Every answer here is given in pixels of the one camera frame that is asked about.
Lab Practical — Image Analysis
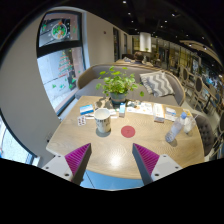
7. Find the clear plastic cup with straw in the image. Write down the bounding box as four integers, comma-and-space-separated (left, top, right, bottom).
182, 114, 198, 135

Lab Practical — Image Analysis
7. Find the flat round red coaster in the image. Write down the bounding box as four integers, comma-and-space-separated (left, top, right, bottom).
120, 125, 137, 139

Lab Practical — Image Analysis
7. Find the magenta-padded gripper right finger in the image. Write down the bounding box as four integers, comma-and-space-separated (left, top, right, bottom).
131, 142, 184, 186

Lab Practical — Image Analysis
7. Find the yellow card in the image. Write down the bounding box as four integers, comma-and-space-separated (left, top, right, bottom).
182, 108, 194, 118

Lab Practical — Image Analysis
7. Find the grey tufted chair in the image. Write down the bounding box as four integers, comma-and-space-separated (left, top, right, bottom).
193, 113, 216, 157

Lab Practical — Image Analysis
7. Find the group of dining chairs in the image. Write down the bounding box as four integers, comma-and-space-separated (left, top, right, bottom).
178, 64, 224, 114

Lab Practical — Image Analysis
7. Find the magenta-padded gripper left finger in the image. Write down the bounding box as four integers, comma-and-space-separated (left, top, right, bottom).
41, 142, 93, 186

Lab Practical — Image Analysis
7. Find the white mug with black lettering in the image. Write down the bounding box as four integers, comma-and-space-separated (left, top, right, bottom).
93, 107, 112, 134

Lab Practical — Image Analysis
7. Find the grey curved sofa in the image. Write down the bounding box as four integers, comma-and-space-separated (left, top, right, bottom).
74, 63, 186, 107

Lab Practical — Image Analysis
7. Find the white and blue flat packet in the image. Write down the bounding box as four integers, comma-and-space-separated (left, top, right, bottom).
164, 107, 178, 122

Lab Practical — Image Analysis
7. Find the person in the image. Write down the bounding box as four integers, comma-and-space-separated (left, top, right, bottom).
132, 50, 145, 64

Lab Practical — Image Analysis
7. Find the pill blister pack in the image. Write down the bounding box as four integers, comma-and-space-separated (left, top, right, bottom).
76, 115, 87, 127

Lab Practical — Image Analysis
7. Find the group of ceiling lights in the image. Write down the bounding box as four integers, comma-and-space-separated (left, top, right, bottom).
120, 0, 209, 51

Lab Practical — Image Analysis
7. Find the grey white chevron pillow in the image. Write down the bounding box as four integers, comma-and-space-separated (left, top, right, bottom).
139, 70, 176, 98

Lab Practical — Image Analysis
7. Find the small blue white carton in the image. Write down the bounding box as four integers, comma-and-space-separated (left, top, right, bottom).
118, 102, 127, 118

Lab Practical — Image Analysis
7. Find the white box with orange print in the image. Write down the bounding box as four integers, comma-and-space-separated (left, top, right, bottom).
152, 103, 166, 123

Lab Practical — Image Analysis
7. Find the white printed paper sheet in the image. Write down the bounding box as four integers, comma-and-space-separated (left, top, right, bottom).
125, 100, 154, 117

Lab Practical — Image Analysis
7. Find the clear bottle with blue cap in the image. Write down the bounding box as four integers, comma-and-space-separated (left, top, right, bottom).
164, 111, 188, 144

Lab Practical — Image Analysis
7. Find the green potted plant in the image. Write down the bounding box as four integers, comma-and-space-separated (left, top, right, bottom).
95, 65, 145, 105

